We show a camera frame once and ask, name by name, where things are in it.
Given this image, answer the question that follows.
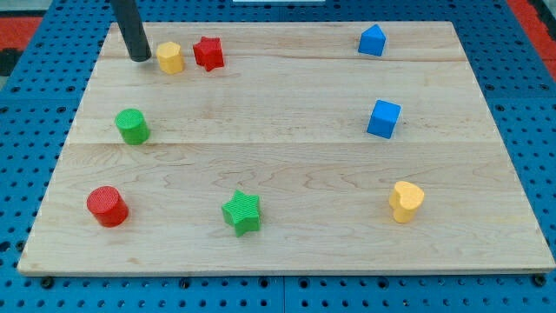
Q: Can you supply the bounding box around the blue cube block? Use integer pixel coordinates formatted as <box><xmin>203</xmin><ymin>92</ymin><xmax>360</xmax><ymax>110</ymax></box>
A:
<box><xmin>367</xmin><ymin>100</ymin><xmax>401</xmax><ymax>139</ymax></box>

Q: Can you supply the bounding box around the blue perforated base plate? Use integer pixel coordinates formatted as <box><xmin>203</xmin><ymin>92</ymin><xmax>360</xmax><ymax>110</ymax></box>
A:
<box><xmin>1</xmin><ymin>0</ymin><xmax>555</xmax><ymax>312</ymax></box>

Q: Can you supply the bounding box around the yellow heart block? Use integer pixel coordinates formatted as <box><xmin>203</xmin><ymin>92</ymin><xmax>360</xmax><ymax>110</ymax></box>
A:
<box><xmin>388</xmin><ymin>181</ymin><xmax>425</xmax><ymax>223</ymax></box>

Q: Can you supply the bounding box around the red star block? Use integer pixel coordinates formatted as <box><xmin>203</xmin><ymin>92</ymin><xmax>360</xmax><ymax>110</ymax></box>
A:
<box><xmin>193</xmin><ymin>37</ymin><xmax>225</xmax><ymax>71</ymax></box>

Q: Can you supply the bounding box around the green cylinder block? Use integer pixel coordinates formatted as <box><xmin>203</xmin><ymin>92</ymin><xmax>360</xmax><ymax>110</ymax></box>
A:
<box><xmin>115</xmin><ymin>109</ymin><xmax>150</xmax><ymax>145</ymax></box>

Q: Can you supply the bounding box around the blue pentagon block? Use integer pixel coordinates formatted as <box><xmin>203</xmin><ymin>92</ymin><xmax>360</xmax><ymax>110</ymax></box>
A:
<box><xmin>358</xmin><ymin>24</ymin><xmax>387</xmax><ymax>57</ymax></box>

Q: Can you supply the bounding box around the red cylinder block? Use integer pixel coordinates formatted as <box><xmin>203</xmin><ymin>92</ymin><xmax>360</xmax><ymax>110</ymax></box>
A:
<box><xmin>86</xmin><ymin>185</ymin><xmax>129</xmax><ymax>227</ymax></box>

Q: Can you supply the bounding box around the green star block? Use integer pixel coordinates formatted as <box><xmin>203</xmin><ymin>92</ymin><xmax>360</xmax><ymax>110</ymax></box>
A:
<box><xmin>222</xmin><ymin>190</ymin><xmax>261</xmax><ymax>237</ymax></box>

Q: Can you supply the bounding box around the wooden board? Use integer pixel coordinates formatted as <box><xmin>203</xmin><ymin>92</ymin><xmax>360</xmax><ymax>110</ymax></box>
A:
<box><xmin>17</xmin><ymin>22</ymin><xmax>555</xmax><ymax>277</ymax></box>

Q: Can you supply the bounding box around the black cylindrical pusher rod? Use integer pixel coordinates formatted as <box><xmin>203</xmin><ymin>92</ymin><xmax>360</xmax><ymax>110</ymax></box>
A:
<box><xmin>109</xmin><ymin>0</ymin><xmax>151</xmax><ymax>63</ymax></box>

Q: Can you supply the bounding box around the yellow hexagon block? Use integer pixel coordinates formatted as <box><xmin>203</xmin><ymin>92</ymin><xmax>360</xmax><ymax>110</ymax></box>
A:
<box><xmin>156</xmin><ymin>42</ymin><xmax>185</xmax><ymax>75</ymax></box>

